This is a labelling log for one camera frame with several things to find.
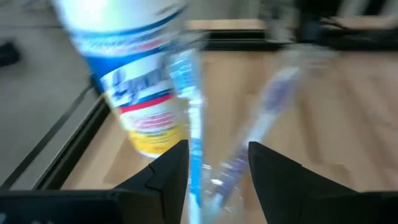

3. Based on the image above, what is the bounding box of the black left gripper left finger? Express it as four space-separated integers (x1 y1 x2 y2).
114 139 189 224

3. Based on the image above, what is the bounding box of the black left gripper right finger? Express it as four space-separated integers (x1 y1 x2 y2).
248 141 358 224

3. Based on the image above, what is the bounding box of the blue white toothbrush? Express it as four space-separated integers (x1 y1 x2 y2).
167 48 206 224

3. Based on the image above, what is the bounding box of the purple white toothbrush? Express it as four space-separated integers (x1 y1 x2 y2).
211 65 301 208

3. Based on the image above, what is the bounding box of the yellow white disinfecting wipes canister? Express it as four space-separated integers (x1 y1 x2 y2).
51 0 200 159

